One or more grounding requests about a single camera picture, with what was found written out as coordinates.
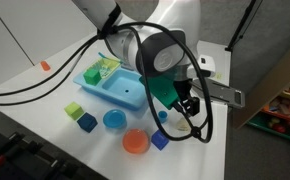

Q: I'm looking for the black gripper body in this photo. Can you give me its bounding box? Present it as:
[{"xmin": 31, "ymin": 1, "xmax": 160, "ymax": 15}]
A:
[{"xmin": 172, "ymin": 77, "xmax": 193, "ymax": 102}]

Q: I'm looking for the small blue cup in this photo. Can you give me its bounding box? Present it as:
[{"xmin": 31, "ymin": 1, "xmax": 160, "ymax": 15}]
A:
[{"xmin": 157, "ymin": 110, "xmax": 169, "ymax": 124}]

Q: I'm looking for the grey metal mounting plate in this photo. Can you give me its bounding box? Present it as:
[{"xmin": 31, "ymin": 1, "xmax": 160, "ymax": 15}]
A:
[{"xmin": 189, "ymin": 77, "xmax": 246, "ymax": 110}]

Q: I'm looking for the royal blue cube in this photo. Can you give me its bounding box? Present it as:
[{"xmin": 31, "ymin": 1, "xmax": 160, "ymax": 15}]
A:
[{"xmin": 150, "ymin": 129, "xmax": 170, "ymax": 151}]

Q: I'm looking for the light blue toy sink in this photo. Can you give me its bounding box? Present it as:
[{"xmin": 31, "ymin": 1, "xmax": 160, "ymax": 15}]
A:
[{"xmin": 72, "ymin": 64, "xmax": 149, "ymax": 112}]

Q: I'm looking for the orange plastic bowl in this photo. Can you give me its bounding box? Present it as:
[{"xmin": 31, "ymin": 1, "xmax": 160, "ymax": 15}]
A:
[{"xmin": 122, "ymin": 128, "xmax": 150, "ymax": 155}]

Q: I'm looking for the green object in tray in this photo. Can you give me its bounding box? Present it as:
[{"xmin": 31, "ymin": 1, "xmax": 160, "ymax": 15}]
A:
[{"xmin": 96, "ymin": 57, "xmax": 122, "ymax": 79}]

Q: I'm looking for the black stand pole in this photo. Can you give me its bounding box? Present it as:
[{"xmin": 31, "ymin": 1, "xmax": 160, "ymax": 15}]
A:
[{"xmin": 225, "ymin": 0, "xmax": 263, "ymax": 52}]

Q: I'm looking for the wooden toy storage shelf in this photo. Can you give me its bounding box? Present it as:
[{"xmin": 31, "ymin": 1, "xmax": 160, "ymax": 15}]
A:
[{"xmin": 231, "ymin": 41, "xmax": 290, "ymax": 146}]

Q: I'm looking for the navy blue cube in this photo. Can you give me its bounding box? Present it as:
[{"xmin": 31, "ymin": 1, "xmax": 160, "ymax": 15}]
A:
[{"xmin": 76, "ymin": 112, "xmax": 99, "ymax": 134}]

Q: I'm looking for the lime green cube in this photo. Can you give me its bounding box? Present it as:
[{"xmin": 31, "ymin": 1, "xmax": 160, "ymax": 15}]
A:
[{"xmin": 63, "ymin": 101, "xmax": 85, "ymax": 121}]

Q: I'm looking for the small orange cup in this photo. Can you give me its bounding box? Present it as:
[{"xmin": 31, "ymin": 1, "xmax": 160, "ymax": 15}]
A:
[{"xmin": 40, "ymin": 60, "xmax": 52, "ymax": 72}]

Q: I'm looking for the black clamp hardware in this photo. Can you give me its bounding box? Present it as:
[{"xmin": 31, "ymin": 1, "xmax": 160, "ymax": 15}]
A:
[{"xmin": 0, "ymin": 124, "xmax": 99, "ymax": 180}]

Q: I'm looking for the green camera mount bracket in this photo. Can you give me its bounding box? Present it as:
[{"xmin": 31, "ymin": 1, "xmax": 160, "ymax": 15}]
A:
[{"xmin": 138, "ymin": 74, "xmax": 181, "ymax": 110}]

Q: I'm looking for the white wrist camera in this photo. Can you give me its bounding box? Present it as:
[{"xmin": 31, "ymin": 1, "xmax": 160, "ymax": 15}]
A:
[{"xmin": 186, "ymin": 54, "xmax": 217, "ymax": 80}]

